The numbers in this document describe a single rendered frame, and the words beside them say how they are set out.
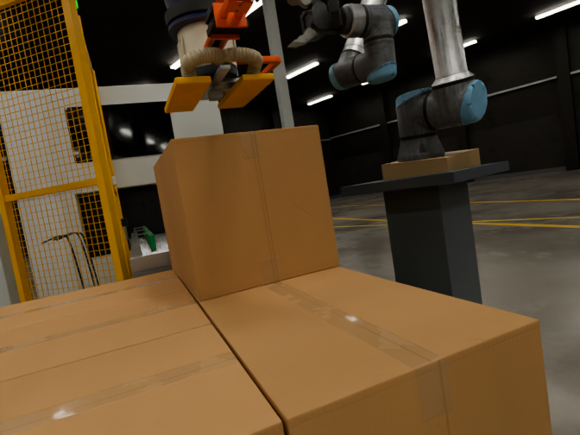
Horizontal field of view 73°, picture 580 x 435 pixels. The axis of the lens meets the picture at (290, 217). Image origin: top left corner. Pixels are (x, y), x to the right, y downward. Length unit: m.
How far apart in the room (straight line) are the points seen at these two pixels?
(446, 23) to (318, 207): 0.85
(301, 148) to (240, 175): 0.19
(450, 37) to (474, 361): 1.23
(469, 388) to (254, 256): 0.61
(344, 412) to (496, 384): 0.23
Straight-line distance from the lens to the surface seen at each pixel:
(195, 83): 1.17
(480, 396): 0.63
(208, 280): 1.00
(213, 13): 1.13
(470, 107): 1.58
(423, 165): 1.64
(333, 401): 0.49
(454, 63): 1.61
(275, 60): 1.49
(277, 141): 1.06
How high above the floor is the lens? 0.79
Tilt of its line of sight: 4 degrees down
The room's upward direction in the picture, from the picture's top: 9 degrees counter-clockwise
